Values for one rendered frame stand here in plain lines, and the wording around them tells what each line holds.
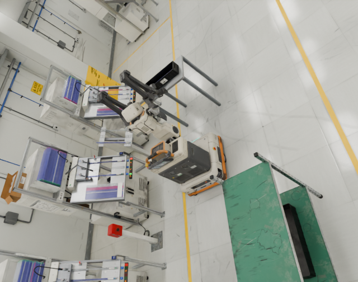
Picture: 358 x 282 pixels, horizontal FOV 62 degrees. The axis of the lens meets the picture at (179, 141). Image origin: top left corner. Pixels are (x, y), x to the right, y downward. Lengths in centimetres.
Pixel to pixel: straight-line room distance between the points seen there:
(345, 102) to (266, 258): 191
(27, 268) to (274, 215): 263
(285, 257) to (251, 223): 33
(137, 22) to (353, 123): 589
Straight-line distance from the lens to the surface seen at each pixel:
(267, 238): 219
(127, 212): 444
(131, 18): 792
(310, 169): 327
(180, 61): 423
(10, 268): 391
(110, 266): 378
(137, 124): 342
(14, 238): 543
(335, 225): 304
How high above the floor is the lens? 280
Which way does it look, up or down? 36 degrees down
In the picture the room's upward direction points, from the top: 61 degrees counter-clockwise
